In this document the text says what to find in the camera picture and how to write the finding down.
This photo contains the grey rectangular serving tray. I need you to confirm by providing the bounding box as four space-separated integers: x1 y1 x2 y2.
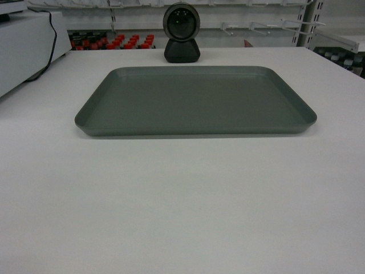
75 66 317 136

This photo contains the black barcode scanner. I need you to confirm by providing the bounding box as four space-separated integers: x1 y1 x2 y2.
163 2 200 63

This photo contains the white cash register box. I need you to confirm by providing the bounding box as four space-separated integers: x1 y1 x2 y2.
1 10 71 96

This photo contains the thin black power cable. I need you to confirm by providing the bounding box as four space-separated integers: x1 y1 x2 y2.
27 7 58 83

